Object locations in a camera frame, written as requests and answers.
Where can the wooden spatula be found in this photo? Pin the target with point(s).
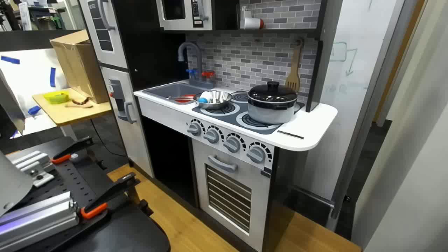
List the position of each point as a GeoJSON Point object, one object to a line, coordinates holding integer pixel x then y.
{"type": "Point", "coordinates": [293, 78]}

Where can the red bowl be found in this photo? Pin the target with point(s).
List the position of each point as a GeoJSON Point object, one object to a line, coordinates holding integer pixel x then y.
{"type": "Point", "coordinates": [185, 98]}

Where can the white paper roll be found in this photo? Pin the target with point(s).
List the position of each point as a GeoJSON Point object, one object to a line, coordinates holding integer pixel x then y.
{"type": "Point", "coordinates": [250, 22]}

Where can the grey pot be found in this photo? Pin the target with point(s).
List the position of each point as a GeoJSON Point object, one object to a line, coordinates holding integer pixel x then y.
{"type": "Point", "coordinates": [272, 113]}

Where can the black pot lid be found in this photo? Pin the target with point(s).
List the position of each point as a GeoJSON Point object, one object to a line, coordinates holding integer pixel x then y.
{"type": "Point", "coordinates": [272, 92]}

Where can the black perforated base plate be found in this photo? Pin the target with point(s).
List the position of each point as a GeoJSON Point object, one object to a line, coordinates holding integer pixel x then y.
{"type": "Point", "coordinates": [124, 227]}

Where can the white blue-capped bottle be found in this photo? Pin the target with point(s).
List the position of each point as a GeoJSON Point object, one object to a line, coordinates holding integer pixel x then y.
{"type": "Point", "coordinates": [202, 101]}

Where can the black orange clamp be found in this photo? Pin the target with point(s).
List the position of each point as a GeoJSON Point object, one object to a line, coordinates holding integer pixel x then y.
{"type": "Point", "coordinates": [66, 154]}
{"type": "Point", "coordinates": [125, 185]}

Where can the toy kitchen stove unit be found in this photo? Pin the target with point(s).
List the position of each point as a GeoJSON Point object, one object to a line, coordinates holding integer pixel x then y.
{"type": "Point", "coordinates": [243, 168]}

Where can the toy microwave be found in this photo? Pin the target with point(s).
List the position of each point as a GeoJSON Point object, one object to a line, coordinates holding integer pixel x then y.
{"type": "Point", "coordinates": [185, 14]}

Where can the cardboard box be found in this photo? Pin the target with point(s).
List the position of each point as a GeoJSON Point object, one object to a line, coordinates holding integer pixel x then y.
{"type": "Point", "coordinates": [80, 66]}

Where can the aluminium extrusion rail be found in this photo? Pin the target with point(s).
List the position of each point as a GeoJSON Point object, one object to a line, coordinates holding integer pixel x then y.
{"type": "Point", "coordinates": [37, 221]}

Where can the toy refrigerator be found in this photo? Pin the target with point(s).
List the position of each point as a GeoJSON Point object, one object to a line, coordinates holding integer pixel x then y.
{"type": "Point", "coordinates": [103, 24]}

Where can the grey toy faucet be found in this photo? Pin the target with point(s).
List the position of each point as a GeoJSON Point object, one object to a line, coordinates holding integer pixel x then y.
{"type": "Point", "coordinates": [191, 53]}

